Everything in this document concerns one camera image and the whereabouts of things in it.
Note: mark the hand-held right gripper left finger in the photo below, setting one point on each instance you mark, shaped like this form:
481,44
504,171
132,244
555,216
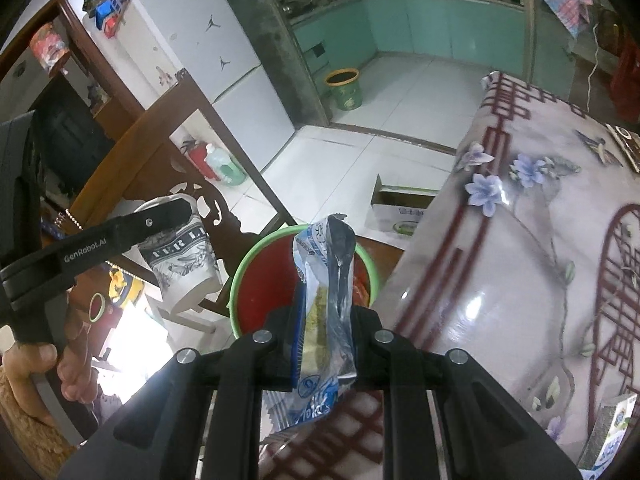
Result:
298,340

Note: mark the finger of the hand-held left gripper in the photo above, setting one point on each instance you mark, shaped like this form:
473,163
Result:
160,217

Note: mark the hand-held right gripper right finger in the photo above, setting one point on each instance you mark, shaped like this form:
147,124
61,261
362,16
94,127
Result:
367,350

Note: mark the black white printed paper cup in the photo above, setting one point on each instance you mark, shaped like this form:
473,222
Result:
175,265

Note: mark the red basin green rim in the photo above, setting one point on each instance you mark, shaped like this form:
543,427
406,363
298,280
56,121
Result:
260,290

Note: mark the blue white foil packet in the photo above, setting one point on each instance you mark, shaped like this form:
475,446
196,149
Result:
325,280

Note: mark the person's left hand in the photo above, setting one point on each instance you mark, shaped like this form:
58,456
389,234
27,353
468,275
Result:
30,380

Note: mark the carved wooden chair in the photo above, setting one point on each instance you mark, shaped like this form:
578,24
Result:
150,160

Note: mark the red fire extinguisher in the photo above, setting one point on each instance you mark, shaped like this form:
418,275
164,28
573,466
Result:
197,157

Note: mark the green detergent bottle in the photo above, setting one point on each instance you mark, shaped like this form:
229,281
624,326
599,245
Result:
227,170

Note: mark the white cardboard box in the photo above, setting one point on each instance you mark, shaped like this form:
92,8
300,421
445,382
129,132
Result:
400,212

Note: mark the white refrigerator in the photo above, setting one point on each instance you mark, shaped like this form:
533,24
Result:
210,55

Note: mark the red printed canister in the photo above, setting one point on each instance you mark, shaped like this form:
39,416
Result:
49,47

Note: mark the blue plastic basket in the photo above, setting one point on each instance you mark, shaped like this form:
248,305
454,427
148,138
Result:
112,7

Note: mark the green waste bin yellow rim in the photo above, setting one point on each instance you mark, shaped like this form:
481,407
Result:
345,90

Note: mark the white blue carton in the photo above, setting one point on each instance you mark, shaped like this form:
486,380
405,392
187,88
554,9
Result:
607,435

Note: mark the teal kitchen cabinets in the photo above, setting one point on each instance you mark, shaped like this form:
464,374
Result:
425,25

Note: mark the red cloth bag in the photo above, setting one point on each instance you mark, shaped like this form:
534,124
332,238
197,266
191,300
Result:
627,80

